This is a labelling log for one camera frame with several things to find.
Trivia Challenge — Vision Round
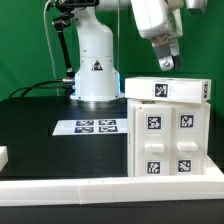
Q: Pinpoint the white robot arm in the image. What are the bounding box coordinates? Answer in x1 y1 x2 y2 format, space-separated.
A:
45 0 208 104

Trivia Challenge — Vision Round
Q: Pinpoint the white cabinet box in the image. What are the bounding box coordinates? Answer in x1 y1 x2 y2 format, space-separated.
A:
126 98 212 178

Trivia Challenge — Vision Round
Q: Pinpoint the white right boundary rail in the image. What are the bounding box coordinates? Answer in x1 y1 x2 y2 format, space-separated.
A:
205 156 223 176

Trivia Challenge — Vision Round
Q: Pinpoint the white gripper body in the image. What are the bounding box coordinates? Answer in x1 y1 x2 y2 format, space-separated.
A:
131 0 184 39

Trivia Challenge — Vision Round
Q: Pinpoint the white left rail stub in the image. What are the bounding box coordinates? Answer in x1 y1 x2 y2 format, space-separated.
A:
0 146 8 172

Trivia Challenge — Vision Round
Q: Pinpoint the white hanging cable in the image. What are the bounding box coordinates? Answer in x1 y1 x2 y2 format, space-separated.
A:
43 0 61 97

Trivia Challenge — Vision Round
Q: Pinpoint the black cable on table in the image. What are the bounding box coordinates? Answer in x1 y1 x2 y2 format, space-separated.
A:
8 78 76 99

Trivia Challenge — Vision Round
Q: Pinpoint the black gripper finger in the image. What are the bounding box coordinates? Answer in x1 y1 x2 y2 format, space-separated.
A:
152 35 174 71
168 36 181 67

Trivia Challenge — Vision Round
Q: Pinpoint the white flat tagged top panel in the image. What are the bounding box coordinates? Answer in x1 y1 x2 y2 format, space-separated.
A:
53 118 127 136

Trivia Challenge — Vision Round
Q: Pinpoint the white front boundary rail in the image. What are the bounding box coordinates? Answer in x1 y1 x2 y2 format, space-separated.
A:
0 175 224 207

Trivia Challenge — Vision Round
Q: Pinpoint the white boundary rail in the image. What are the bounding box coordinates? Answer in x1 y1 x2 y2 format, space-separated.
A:
0 175 224 207
205 156 223 176

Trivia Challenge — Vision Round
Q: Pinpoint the white tagged cube block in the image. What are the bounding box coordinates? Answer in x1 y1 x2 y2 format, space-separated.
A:
125 77 212 104

